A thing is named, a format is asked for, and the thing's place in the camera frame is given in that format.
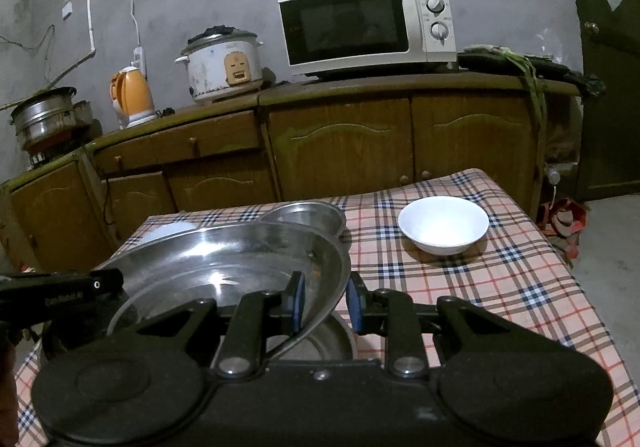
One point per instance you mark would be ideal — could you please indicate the white rice cooker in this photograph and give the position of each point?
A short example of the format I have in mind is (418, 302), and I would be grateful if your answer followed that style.
(220, 67)

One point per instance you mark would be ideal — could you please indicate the brown wooden cabinet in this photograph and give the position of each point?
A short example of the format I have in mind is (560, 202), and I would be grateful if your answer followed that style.
(340, 137)

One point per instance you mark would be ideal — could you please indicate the dark green door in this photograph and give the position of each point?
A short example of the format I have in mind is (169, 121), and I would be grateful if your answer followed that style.
(607, 102)

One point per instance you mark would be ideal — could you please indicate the white microwave oven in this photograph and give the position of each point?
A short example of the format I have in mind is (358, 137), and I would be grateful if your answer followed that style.
(367, 27)

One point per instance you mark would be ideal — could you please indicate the white power strip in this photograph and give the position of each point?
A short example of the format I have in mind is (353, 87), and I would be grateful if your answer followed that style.
(138, 61)

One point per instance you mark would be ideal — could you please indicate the small steel pot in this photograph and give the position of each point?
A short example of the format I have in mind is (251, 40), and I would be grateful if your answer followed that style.
(82, 113)

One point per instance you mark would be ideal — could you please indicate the large steel plate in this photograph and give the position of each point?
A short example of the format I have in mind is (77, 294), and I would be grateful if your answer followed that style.
(220, 257)

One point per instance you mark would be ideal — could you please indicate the orange electric kettle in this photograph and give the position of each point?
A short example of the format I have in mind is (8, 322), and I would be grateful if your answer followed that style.
(132, 97)

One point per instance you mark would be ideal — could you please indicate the wide white bowl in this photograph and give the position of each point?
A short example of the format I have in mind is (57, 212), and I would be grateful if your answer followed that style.
(442, 225)

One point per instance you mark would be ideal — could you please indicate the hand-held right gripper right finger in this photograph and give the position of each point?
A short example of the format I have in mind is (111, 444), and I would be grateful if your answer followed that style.
(355, 303)

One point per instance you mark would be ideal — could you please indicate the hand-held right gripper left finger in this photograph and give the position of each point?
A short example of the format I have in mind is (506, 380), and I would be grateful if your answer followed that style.
(298, 301)

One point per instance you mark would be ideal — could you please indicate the steel bowl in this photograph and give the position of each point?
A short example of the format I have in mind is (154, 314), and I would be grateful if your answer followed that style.
(320, 342)

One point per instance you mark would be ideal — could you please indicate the small white bowl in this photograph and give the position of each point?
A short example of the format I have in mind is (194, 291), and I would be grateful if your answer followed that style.
(165, 230)

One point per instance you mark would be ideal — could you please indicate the white plastic valve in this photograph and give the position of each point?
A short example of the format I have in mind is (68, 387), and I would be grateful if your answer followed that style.
(552, 175)

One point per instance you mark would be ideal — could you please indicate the green leek leaves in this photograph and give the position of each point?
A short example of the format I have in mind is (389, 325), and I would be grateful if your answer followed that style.
(535, 92)

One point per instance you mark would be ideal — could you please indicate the dark tray of vegetables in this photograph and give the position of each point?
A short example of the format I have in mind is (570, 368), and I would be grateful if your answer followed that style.
(550, 67)

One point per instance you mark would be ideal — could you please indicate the steel steamer pot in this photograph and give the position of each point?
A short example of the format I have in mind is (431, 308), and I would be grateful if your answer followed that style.
(45, 119)

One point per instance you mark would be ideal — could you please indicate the plaid tablecloth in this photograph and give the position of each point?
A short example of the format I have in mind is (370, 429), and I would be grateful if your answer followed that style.
(500, 277)

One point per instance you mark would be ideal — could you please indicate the white wall switch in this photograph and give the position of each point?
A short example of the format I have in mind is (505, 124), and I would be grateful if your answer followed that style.
(66, 10)

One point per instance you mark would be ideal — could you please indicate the red plastic bag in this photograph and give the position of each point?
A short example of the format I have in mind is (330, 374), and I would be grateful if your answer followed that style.
(565, 219)

